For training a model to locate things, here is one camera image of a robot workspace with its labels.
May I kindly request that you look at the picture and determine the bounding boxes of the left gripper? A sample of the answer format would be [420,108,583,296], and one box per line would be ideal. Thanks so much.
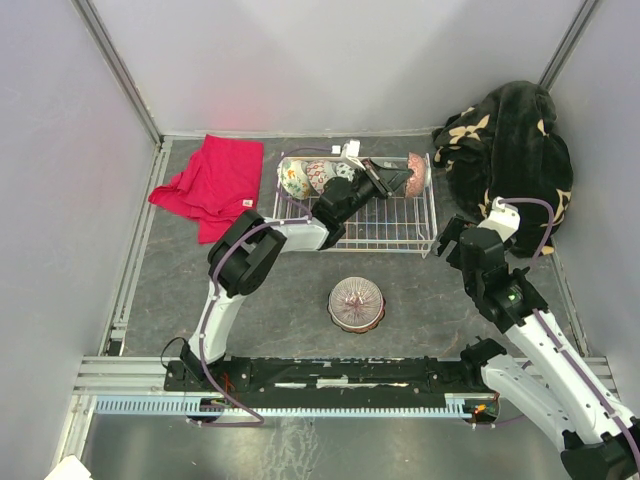
[338,157,414,223]

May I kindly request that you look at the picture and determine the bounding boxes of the white wire dish rack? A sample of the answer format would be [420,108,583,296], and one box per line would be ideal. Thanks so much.
[273,153,438,256]

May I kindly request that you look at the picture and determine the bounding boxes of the red rimmed bowl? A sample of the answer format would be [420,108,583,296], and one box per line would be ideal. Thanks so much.
[334,162,355,182]

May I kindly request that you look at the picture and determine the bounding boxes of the blue triangle pattern bowl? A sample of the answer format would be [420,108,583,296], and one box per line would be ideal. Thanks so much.
[306,160,336,195]

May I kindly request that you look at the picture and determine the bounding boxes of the floral orange green bowl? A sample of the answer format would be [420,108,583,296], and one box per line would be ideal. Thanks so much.
[277,157,311,200]

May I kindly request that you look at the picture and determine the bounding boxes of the purple striped bowl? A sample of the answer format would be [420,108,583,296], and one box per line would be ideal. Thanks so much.
[327,277,386,334]

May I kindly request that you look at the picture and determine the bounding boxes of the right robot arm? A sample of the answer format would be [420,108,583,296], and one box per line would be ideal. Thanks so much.
[436,210,639,479]

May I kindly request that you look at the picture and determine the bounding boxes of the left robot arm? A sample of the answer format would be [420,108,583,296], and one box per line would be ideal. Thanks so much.
[180,158,425,390]

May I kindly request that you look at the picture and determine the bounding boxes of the black floral blanket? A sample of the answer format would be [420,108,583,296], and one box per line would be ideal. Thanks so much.
[432,81,574,258]

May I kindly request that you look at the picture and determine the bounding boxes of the red folded t-shirt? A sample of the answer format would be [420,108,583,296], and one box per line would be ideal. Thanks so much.
[148,135,264,244]

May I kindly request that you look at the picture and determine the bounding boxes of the white paper corner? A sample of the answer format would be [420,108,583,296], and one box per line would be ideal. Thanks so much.
[45,455,93,480]

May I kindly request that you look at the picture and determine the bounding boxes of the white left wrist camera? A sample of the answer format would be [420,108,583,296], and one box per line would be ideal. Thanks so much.
[331,139,365,170]

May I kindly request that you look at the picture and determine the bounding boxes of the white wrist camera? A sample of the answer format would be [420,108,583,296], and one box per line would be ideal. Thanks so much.
[331,139,365,170]
[478,197,520,243]

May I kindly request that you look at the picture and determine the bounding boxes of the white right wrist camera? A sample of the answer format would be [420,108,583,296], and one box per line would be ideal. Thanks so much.
[478,197,520,243]

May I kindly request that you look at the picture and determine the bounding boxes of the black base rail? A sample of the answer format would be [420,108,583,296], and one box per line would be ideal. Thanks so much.
[164,357,498,410]

